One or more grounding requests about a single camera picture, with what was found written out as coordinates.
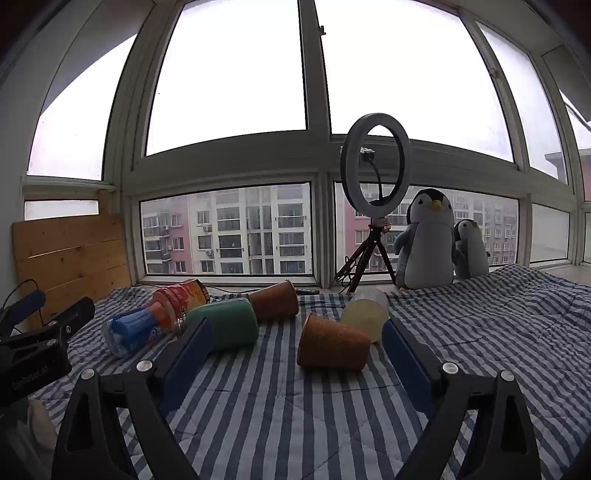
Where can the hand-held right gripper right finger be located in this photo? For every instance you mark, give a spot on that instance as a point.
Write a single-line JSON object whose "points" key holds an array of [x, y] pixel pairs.
{"points": [[408, 364]]}

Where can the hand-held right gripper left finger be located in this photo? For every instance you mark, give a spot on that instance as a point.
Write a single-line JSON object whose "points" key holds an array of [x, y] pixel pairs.
{"points": [[184, 364]]}

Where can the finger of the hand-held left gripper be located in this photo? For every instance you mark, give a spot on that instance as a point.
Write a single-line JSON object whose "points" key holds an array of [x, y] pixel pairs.
{"points": [[64, 321], [25, 304]]}

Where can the brown speckled paper cup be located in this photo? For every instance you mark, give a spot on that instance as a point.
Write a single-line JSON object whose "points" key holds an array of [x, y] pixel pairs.
{"points": [[277, 302], [334, 344]]}

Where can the green cup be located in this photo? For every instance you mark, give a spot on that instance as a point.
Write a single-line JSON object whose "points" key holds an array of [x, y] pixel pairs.
{"points": [[228, 325]]}

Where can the blue printed cup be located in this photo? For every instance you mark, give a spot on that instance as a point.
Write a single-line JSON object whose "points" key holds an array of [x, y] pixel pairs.
{"points": [[136, 330]]}

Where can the translucent yellowish plastic cup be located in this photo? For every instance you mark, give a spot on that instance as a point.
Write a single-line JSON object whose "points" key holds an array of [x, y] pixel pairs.
{"points": [[364, 316]]}

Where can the red orange printed cup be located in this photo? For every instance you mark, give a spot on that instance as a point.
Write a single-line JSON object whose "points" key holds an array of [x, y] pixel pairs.
{"points": [[182, 297]]}

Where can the wooden board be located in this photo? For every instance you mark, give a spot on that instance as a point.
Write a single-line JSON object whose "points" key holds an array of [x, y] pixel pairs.
{"points": [[69, 258]]}

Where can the blue white striped blanket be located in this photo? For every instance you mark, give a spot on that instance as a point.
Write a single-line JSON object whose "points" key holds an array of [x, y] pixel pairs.
{"points": [[258, 415]]}

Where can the large grey penguin plush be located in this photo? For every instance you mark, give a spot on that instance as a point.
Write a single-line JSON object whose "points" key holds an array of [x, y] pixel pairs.
{"points": [[427, 249]]}

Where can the small grey penguin plush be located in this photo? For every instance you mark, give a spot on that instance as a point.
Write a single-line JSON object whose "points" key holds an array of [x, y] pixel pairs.
{"points": [[472, 254]]}

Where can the black tripod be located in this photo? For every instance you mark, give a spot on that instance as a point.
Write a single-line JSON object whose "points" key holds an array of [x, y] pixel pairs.
{"points": [[374, 240]]}

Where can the white window frame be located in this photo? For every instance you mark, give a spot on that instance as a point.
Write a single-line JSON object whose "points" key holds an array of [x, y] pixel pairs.
{"points": [[318, 177]]}

